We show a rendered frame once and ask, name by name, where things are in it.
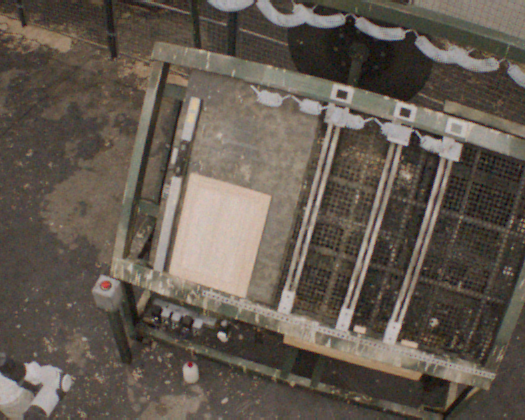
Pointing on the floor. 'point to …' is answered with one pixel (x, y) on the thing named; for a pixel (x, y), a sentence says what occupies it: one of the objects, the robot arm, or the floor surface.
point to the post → (120, 336)
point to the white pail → (5, 394)
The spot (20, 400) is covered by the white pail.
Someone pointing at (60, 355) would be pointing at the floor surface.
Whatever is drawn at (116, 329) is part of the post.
